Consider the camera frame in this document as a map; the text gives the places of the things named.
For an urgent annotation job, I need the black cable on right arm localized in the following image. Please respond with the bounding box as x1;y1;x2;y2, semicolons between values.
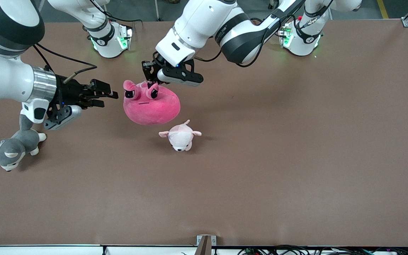
32;42;98;84

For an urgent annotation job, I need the bright pink round plush toy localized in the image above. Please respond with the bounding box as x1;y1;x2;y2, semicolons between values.
123;80;181;125

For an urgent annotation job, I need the pale pink pig plush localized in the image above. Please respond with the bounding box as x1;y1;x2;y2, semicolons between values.
158;119;203;152

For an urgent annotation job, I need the white table edge frame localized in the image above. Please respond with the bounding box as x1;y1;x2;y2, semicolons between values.
0;244;408;255

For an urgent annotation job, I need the grey and white cat plush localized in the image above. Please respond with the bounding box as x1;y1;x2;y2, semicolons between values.
0;114;47;172

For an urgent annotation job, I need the aluminium profile bracket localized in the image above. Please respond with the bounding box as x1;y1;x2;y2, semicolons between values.
194;234;217;255

